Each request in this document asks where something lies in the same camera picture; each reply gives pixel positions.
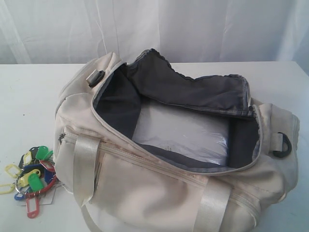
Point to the cream duffel bag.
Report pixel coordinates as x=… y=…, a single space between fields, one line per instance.
x=158 y=190

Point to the colourful key tag bunch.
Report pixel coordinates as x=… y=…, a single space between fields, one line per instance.
x=32 y=178

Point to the clear plastic packet in bag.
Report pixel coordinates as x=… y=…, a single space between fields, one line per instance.
x=195 y=135

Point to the white brand hang tag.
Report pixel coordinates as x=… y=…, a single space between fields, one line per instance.
x=48 y=198

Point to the white backdrop curtain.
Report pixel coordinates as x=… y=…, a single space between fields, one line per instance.
x=76 y=31

